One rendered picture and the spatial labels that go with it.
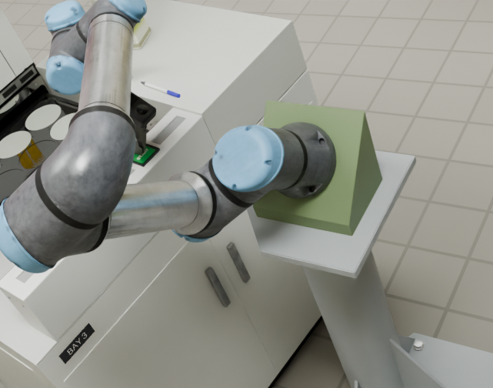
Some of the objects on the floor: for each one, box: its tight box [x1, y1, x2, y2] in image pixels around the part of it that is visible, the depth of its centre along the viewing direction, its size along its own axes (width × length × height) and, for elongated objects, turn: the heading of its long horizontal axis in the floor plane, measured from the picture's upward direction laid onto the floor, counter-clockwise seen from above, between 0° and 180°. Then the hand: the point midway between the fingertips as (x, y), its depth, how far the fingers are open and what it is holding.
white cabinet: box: [0, 70, 323, 388], centre depth 223 cm, size 64×96×82 cm, turn 159°
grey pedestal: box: [247, 150, 493, 388], centre depth 186 cm, size 51×44×82 cm
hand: (142, 149), depth 168 cm, fingers closed
